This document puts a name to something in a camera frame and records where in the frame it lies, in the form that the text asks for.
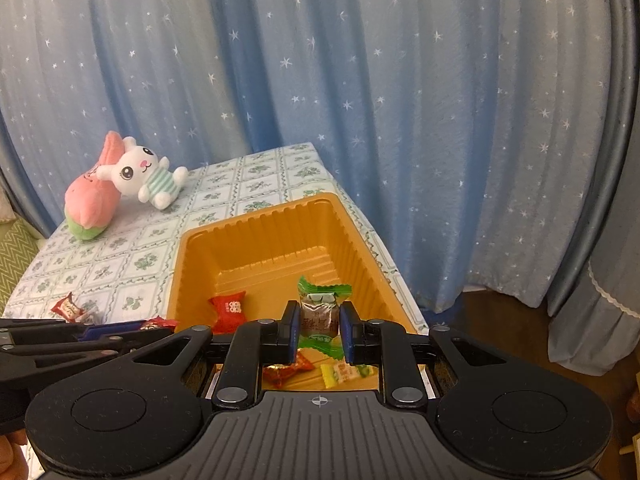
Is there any green-wrapped brown candy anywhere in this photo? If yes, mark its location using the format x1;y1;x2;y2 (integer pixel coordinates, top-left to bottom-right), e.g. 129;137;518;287
297;276;353;361

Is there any orange plastic tray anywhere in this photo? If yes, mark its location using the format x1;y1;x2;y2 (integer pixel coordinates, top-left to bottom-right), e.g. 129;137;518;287
167;192;431;393

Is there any large red pictured packet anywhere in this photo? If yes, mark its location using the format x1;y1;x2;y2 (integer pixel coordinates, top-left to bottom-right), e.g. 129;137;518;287
50;294;96;323

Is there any blue star-print curtain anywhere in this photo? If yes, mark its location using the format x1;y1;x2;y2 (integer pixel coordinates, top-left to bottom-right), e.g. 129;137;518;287
0;0;621;321

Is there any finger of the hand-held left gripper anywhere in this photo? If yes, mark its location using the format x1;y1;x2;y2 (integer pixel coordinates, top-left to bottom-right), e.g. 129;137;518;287
0;317;177;345
0;336;151;378

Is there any pink and green star plush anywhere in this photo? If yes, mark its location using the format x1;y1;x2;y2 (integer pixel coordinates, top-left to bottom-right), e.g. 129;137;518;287
64;131;123;242

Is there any small bright red candy packet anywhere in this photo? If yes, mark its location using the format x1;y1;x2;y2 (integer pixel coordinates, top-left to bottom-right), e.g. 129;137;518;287
207;291;249;335

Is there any yellow candy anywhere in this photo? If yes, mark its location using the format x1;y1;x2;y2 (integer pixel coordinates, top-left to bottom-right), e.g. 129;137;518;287
320;361;362;390

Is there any green zigzag pillow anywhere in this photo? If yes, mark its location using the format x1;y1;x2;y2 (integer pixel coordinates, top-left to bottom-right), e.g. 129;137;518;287
0;217;46;311

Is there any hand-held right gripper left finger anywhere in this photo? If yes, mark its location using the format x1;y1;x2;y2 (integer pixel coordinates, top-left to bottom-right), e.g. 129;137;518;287
120;300;302;411

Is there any dark red candy packet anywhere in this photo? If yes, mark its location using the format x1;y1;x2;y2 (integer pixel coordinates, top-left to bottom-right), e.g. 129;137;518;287
262;351;315;390

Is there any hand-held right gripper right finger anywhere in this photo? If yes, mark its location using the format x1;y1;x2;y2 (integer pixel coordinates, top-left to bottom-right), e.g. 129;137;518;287
339;303;521;408

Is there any grey lace-trimmed cloth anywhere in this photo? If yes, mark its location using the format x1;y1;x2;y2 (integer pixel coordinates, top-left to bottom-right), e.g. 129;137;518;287
547;0;640;376

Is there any white bunny plush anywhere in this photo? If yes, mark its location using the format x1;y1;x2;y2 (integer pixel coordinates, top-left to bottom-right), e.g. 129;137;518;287
96;136;190;210

